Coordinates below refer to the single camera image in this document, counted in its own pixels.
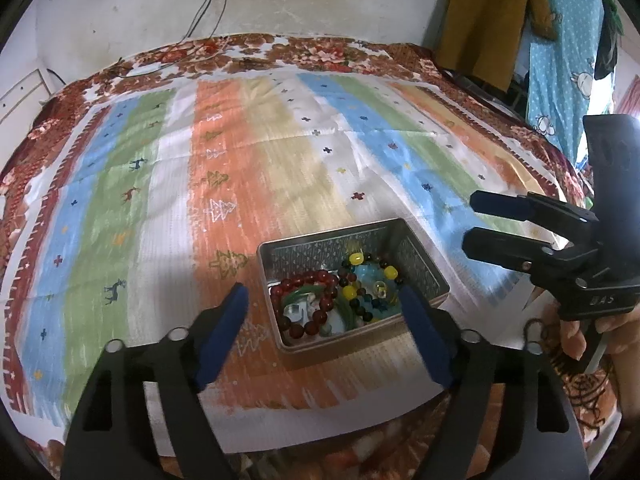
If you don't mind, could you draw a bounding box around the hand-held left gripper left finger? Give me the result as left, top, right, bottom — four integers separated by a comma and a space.
60, 282, 250, 480

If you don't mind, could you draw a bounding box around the pink and white bead bracelet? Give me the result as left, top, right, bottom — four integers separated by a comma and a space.
284, 300, 323, 328

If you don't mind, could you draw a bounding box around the dark red bead bracelet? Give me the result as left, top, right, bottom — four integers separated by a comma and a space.
271, 269, 342, 339

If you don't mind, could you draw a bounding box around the dark bracelet with yellow beads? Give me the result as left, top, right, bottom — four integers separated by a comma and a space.
339, 251, 402, 322

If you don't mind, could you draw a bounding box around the white cabinet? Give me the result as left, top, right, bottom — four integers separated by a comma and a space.
0, 67, 52, 124

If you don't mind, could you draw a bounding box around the grey power cable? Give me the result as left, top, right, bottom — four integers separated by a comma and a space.
212, 0, 230, 38
177, 0, 221, 43

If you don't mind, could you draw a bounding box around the mustard brown coat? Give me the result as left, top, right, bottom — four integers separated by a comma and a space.
435, 0, 557, 89

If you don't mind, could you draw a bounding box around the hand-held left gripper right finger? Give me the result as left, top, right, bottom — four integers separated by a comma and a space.
400, 285, 592, 480

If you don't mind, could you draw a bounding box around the light blue bead bracelet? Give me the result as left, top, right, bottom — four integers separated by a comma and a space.
354, 266, 397, 322

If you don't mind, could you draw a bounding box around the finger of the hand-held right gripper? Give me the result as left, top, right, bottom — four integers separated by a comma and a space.
470, 191, 534, 222
462, 227, 554, 276

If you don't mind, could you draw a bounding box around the green jade bangle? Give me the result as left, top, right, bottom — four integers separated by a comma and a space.
281, 284, 363, 335

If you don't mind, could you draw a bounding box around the dark green garment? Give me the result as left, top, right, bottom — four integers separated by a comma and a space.
594, 0, 624, 82

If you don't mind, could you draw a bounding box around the striped colourful blanket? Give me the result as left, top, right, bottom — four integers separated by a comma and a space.
0, 67, 571, 453

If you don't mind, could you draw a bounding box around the silver metal tin box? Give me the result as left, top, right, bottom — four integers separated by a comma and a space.
256, 217, 450, 355

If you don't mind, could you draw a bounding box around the pink curtain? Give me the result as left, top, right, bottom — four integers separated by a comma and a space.
617, 75, 640, 117

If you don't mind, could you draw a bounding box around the person's right hand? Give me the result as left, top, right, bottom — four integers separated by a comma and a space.
557, 304, 640, 363

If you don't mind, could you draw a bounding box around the blue dotted cartoon cloth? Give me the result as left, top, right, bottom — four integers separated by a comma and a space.
525, 0, 617, 162

